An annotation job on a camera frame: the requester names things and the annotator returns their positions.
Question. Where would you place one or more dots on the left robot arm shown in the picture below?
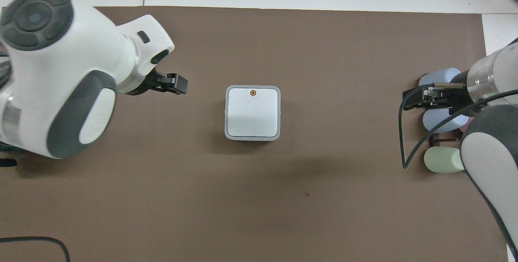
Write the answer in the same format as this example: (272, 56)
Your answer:
(60, 84)

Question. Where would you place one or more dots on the black stand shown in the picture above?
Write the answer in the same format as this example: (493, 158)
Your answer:
(7, 162)

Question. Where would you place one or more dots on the dark brown rack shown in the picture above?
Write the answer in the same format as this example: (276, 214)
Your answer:
(445, 139)

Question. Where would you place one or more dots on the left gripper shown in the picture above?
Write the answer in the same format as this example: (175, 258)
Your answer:
(149, 84)

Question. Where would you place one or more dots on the light green foam cylinder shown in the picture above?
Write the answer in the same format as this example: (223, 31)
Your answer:
(443, 160)

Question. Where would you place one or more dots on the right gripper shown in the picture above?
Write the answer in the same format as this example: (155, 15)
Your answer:
(459, 98)

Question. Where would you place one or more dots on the white square trash can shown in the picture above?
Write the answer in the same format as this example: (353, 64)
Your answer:
(252, 113)

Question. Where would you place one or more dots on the light blue foam cylinder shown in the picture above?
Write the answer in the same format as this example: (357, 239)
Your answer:
(441, 76)
(439, 121)

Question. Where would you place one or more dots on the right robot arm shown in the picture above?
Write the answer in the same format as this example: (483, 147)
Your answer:
(485, 160)

